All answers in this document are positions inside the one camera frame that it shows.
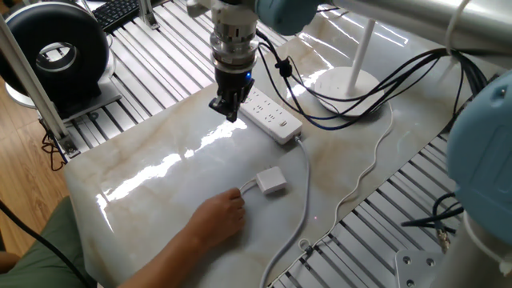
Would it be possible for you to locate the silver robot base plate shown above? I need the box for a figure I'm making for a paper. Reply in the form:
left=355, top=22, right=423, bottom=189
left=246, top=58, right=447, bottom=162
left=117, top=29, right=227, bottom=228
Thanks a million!
left=394, top=250, right=445, bottom=288

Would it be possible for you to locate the aluminium frame post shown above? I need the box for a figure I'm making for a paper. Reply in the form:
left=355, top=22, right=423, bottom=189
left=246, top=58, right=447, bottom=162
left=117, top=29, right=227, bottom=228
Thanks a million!
left=138, top=0, right=161, bottom=31
left=0, top=15, right=80, bottom=158

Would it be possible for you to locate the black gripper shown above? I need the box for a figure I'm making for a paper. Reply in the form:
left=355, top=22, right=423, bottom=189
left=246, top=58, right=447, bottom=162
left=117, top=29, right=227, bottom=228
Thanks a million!
left=208, top=66, right=256, bottom=122

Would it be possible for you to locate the small cord clip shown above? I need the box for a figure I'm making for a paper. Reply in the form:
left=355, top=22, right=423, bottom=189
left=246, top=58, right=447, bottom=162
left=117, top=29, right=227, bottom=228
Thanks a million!
left=298, top=238, right=315, bottom=257

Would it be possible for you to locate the thin white lamp cord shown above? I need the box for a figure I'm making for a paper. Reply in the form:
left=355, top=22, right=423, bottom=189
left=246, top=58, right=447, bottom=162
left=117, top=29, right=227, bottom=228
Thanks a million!
left=238, top=99, right=396, bottom=288

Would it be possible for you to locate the person's bare hand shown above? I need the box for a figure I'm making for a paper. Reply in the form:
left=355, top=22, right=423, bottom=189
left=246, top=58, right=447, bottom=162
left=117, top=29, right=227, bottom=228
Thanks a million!
left=187, top=187, right=247, bottom=249

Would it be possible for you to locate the grey power strip cable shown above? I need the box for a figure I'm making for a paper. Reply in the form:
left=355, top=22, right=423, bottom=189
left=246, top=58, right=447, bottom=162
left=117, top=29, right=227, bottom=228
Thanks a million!
left=258, top=134, right=312, bottom=288

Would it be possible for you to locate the thin dark wire tangle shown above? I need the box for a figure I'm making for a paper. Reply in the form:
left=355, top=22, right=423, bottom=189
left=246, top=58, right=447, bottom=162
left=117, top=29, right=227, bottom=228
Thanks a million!
left=39, top=131, right=67, bottom=172

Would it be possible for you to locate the black ring-shaped fan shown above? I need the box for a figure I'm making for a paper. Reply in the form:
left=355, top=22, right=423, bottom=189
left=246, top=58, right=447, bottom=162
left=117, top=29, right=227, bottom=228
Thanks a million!
left=0, top=1, right=123, bottom=123

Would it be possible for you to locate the white power strip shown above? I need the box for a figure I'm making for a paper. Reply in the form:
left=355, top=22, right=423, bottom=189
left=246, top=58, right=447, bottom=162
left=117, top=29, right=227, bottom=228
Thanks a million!
left=238, top=86, right=304, bottom=146

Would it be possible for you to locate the person's bare forearm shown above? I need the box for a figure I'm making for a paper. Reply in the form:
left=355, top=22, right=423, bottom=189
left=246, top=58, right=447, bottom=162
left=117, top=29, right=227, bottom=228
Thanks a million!
left=119, top=227, right=213, bottom=288

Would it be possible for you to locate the white cable tie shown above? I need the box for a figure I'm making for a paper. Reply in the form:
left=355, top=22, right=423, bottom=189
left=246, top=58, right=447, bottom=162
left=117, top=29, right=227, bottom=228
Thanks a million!
left=444, top=0, right=472, bottom=55
left=463, top=223, right=512, bottom=277

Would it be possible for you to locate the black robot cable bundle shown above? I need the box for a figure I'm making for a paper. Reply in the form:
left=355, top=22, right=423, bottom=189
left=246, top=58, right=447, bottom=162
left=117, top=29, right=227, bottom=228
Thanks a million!
left=255, top=30, right=489, bottom=131

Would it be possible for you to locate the thick black floor cable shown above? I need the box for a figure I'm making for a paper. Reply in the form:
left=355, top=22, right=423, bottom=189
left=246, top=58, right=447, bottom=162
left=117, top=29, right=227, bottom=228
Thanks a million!
left=0, top=199, right=91, bottom=288

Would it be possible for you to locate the black base cable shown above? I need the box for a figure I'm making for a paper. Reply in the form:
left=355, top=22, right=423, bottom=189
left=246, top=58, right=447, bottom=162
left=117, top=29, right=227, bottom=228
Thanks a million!
left=401, top=191, right=465, bottom=254

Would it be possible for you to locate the black keyboard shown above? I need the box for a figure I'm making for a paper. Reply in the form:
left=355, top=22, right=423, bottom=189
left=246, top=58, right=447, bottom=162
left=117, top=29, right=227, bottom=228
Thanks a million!
left=91, top=0, right=161, bottom=34

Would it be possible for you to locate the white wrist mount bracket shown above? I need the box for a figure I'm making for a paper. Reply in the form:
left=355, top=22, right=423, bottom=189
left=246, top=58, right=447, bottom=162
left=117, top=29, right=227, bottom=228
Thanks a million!
left=186, top=0, right=261, bottom=27

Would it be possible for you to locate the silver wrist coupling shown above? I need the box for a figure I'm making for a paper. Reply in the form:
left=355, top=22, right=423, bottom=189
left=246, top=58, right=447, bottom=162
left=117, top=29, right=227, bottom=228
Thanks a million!
left=210, top=22, right=259, bottom=73

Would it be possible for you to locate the white lamp base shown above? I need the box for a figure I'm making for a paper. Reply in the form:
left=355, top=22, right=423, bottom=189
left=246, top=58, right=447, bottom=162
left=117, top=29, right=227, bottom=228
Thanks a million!
left=314, top=18, right=385, bottom=118

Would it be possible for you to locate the white plug adapter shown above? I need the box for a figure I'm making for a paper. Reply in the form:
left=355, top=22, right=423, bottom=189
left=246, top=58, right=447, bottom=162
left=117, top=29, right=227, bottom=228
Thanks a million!
left=254, top=166, right=288, bottom=196

